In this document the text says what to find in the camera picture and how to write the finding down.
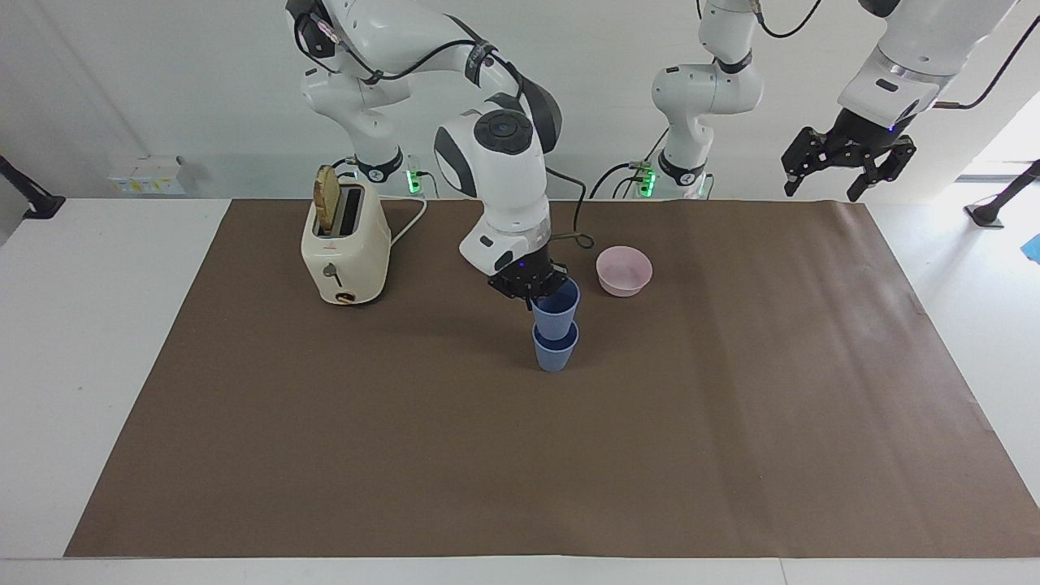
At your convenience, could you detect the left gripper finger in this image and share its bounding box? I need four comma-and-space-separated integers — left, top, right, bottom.
846, 136, 918, 203
781, 126, 843, 199

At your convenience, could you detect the blue plastic cup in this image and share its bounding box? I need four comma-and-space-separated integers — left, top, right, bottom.
532, 322, 579, 373
530, 278, 581, 340

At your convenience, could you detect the pink bowl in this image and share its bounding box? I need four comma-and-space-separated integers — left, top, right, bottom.
596, 246, 653, 297

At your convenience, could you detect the white toaster cable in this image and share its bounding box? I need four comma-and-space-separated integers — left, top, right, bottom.
388, 193, 428, 247

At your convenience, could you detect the black stand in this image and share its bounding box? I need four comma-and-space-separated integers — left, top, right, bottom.
0, 154, 66, 220
964, 160, 1040, 228

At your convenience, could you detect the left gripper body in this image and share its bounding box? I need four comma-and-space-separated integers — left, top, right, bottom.
823, 107, 906, 158

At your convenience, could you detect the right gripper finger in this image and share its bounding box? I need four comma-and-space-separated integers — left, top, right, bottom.
528, 261, 570, 312
487, 273, 530, 303

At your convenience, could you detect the cream toaster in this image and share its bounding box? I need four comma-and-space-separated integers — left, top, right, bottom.
301, 180, 392, 306

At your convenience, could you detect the toast slice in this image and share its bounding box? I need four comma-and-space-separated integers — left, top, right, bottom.
314, 166, 340, 236

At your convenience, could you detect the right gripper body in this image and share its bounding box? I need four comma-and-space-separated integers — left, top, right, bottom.
500, 248, 561, 287

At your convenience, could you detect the black cable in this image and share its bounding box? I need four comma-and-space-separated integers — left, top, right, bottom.
933, 15, 1040, 110
752, 0, 823, 39
589, 126, 672, 201
543, 166, 595, 249

